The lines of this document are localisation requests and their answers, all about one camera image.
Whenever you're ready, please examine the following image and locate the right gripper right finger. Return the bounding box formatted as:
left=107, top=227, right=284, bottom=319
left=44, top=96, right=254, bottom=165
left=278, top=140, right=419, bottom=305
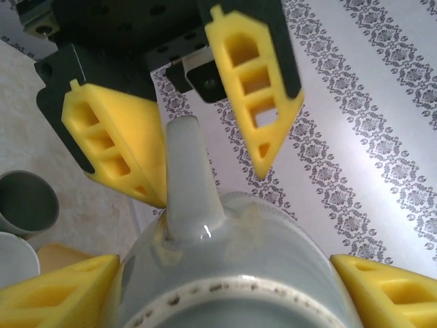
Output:
left=329, top=254, right=437, bottom=328

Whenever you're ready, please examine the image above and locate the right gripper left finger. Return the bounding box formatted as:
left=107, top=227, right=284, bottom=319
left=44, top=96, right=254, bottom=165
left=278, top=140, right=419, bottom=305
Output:
left=0, top=254, right=121, bottom=328

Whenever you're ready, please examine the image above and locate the white faceted mug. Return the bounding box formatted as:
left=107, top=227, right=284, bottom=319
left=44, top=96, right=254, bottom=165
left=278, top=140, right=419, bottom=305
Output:
left=0, top=231, right=41, bottom=284

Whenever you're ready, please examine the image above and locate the large dark grey mug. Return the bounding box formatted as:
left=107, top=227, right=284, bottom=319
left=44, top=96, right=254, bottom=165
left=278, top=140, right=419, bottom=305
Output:
left=0, top=170, right=61, bottom=240

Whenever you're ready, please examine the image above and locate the small tapered grey mug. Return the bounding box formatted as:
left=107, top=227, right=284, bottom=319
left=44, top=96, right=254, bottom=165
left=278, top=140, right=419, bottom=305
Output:
left=114, top=115, right=365, bottom=328

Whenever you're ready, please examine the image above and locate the yellow plastic tray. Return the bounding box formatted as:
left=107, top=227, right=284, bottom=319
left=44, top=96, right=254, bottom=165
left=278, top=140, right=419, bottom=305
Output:
left=36, top=243, right=120, bottom=274

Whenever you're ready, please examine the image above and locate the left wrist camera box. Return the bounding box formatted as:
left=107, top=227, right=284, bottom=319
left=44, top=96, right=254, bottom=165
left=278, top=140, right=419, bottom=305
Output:
left=18, top=0, right=57, bottom=38

